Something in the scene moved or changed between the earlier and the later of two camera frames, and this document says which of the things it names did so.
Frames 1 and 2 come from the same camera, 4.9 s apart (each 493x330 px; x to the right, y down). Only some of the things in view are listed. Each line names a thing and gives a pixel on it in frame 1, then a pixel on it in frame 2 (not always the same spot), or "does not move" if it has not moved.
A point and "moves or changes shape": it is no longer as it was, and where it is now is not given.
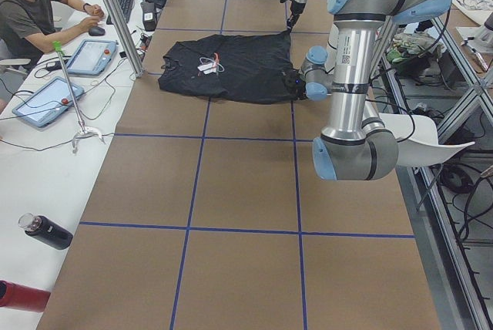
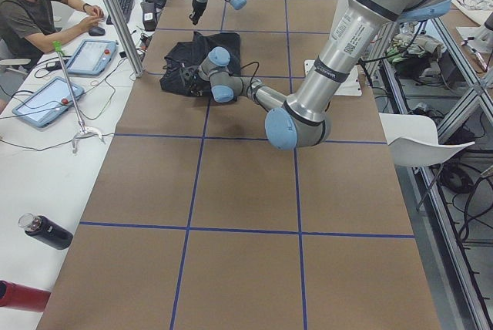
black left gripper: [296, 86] -> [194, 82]
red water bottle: [21, 297] does not move
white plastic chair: [417, 140] does not move
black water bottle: [45, 231] does not move
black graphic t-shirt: [248, 69] moves or changes shape
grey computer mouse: [96, 31] does not move
